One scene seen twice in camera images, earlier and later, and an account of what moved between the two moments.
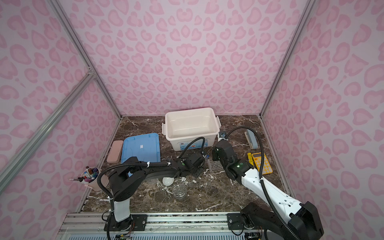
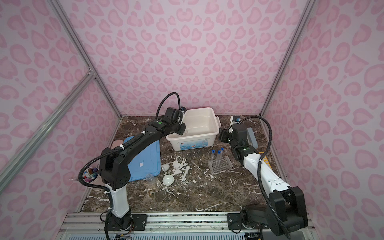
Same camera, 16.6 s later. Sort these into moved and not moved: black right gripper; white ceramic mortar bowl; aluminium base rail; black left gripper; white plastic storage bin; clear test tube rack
Moved: black right gripper; black left gripper
Not moved: aluminium base rail; clear test tube rack; white ceramic mortar bowl; white plastic storage bin
